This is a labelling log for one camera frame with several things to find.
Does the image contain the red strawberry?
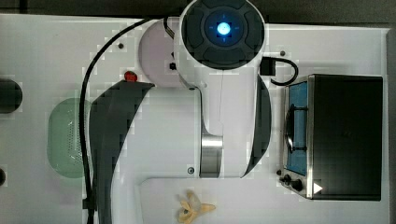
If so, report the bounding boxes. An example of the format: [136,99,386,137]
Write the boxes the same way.
[124,71,137,82]

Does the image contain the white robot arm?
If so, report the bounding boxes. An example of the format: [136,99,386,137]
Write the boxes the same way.
[89,0,271,224]

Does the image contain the green oval colander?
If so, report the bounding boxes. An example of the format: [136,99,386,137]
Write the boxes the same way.
[47,98,84,178]

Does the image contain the lilac round plate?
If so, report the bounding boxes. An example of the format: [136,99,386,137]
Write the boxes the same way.
[138,20,182,88]

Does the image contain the peeled banana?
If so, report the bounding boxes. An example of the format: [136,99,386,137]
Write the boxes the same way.
[177,190,216,224]

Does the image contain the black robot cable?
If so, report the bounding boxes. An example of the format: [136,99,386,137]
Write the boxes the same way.
[78,18,153,224]

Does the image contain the black cylindrical cup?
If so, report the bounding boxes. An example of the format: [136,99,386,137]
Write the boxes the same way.
[0,78,22,114]

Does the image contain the black toaster oven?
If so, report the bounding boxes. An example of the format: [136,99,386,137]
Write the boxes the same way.
[277,74,383,201]

